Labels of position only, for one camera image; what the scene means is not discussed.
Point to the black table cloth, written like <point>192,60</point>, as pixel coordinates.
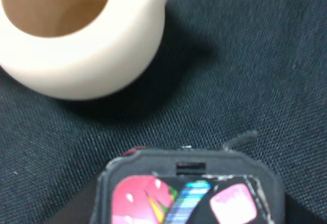
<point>223,67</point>

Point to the cream ceramic teapot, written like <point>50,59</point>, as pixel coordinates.
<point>79,49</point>

